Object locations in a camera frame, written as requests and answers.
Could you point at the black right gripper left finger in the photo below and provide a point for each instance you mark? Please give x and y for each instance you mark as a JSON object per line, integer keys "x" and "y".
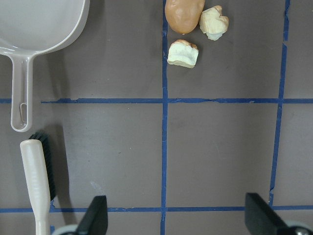
{"x": 95, "y": 220}

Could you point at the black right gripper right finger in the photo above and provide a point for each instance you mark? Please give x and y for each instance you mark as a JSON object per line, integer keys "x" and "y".
{"x": 260, "y": 219}

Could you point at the beige hand brush black bristles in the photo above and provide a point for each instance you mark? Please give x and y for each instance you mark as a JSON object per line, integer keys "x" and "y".
{"x": 37, "y": 164}

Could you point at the beige plastic dustpan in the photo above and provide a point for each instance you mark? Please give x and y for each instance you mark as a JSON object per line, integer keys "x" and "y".
{"x": 29, "y": 28}

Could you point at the pale bread chunk with crust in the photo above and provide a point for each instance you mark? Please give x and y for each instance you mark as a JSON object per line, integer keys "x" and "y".
{"x": 183, "y": 53}

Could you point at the pale torn bread chunk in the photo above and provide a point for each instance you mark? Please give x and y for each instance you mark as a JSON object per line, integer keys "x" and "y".
{"x": 213, "y": 23}

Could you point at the brown potato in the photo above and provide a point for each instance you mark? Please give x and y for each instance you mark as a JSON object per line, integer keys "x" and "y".
{"x": 183, "y": 15}

